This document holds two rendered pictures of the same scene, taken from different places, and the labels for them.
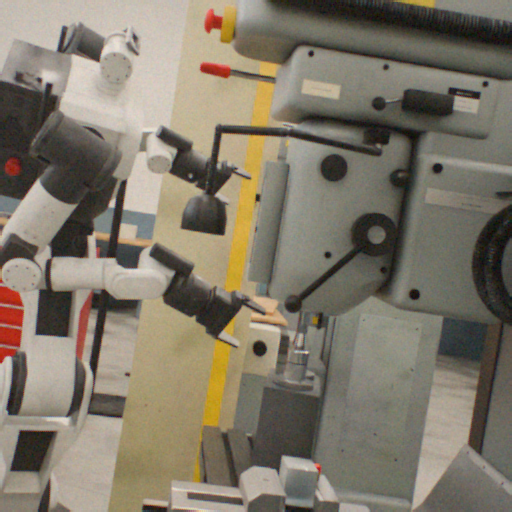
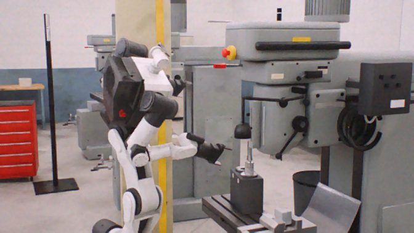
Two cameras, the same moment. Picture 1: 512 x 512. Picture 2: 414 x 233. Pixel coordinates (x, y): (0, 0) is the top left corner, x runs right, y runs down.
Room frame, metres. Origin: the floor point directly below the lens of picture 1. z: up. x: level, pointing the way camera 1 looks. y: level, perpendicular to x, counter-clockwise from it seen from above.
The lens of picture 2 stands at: (-0.46, 0.79, 1.81)
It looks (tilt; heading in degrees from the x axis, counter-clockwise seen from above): 9 degrees down; 343
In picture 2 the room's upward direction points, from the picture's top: straight up
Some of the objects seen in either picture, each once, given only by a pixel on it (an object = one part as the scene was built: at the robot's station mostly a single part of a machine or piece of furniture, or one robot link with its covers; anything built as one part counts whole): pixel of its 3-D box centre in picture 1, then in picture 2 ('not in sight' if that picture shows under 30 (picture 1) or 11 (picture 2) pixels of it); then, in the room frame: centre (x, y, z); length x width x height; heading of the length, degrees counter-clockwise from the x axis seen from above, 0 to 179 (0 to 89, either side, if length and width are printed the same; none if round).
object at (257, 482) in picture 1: (261, 491); (272, 222); (1.36, -0.08, 1.01); 0.12 x 0.06 x 0.04; 7
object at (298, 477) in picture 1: (297, 481); (283, 216); (1.36, -0.13, 1.03); 0.06 x 0.05 x 0.06; 7
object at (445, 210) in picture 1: (440, 235); (312, 114); (1.46, -0.32, 1.47); 0.24 x 0.19 x 0.26; 6
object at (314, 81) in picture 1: (376, 101); (286, 70); (1.44, -0.17, 1.68); 0.34 x 0.24 x 0.10; 96
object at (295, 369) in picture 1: (296, 366); (249, 168); (1.76, -0.13, 1.14); 0.05 x 0.05 x 0.06
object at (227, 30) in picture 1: (228, 24); (231, 52); (1.41, 0.10, 1.76); 0.06 x 0.02 x 0.06; 6
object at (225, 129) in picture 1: (256, 130); (263, 99); (1.25, 0.03, 1.58); 0.17 x 0.01 x 0.01; 41
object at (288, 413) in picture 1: (287, 419); (246, 188); (1.81, -0.13, 1.02); 0.22 x 0.12 x 0.20; 176
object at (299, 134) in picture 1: (336, 142); (292, 98); (1.23, -0.09, 1.58); 0.17 x 0.01 x 0.01; 122
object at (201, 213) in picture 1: (205, 212); (243, 129); (1.32, 0.09, 1.45); 0.07 x 0.07 x 0.06
